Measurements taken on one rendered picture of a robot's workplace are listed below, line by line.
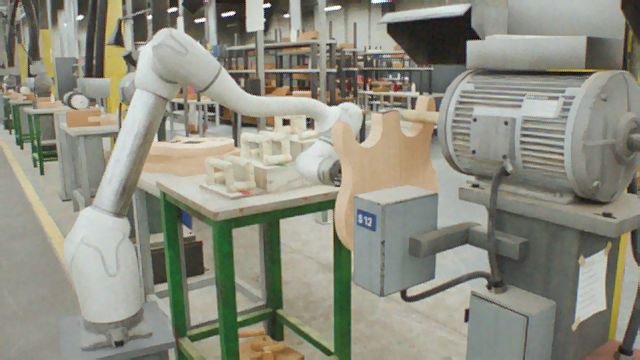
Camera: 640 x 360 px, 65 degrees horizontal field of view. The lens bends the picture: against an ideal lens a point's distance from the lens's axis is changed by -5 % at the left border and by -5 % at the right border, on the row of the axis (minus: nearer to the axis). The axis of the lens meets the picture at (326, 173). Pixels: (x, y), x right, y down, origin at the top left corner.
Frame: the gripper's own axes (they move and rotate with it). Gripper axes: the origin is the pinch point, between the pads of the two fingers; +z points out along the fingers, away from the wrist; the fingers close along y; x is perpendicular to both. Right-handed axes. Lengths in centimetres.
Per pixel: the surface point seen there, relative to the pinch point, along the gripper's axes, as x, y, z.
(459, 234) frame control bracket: -0.8, 11.3, 37.5
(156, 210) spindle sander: -62, 3, -232
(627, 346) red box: -23, -5, 67
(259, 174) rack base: -6, 6, -63
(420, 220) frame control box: 3.8, 18.8, 33.5
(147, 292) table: -80, 37, -154
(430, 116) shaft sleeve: 19.6, -6.2, 13.5
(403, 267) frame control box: -4.9, 24.4, 33.7
